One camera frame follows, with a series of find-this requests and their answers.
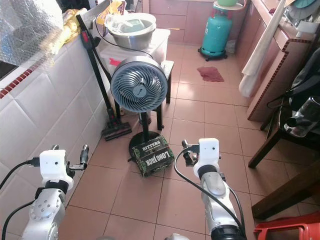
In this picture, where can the white plastic storage box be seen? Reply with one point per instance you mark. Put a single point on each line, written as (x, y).
(157, 47)

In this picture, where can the green plastic basin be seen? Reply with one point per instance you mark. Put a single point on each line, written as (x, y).
(226, 2)

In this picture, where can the black stick vacuum cleaner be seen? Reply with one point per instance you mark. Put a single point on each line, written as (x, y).
(117, 131)

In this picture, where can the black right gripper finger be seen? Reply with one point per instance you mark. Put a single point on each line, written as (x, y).
(184, 145)

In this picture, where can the grey standing fan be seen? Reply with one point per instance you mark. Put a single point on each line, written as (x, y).
(139, 85)

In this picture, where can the clear bubble wrap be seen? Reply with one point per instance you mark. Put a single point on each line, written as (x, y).
(30, 30)

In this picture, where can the teal gas cylinder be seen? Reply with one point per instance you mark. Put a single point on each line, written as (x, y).
(216, 32)

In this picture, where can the black bag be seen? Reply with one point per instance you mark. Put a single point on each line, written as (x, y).
(307, 80)

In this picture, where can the dark wooden table leg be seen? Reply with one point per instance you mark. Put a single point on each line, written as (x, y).
(285, 197)

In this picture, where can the green printed bitters box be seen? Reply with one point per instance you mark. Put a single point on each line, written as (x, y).
(152, 157)

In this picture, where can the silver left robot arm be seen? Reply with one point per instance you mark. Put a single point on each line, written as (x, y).
(47, 215)

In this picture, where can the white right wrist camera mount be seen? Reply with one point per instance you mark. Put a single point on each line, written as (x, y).
(209, 152)

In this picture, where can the grey metal flask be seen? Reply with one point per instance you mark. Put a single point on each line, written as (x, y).
(305, 117)

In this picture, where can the red plastic stool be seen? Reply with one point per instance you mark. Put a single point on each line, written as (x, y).
(287, 232)

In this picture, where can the large metal basin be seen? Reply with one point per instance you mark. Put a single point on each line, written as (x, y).
(132, 39)

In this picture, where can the pink kitchen cabinet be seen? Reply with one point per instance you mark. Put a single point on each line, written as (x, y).
(185, 20)

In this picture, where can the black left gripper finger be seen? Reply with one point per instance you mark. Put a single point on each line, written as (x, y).
(84, 154)
(54, 148)

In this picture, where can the dark wooden chair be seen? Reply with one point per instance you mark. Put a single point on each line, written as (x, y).
(270, 149)

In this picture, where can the yellow cloth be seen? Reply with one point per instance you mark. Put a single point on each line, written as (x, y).
(72, 25)

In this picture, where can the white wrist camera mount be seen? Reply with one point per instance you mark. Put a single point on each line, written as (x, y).
(209, 152)
(55, 167)

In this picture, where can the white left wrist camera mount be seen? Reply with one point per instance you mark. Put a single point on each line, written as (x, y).
(55, 167)

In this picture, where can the white rolled cloth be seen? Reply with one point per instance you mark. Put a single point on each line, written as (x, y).
(260, 52)

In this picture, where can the red floor cloth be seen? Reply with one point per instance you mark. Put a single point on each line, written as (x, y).
(210, 74)

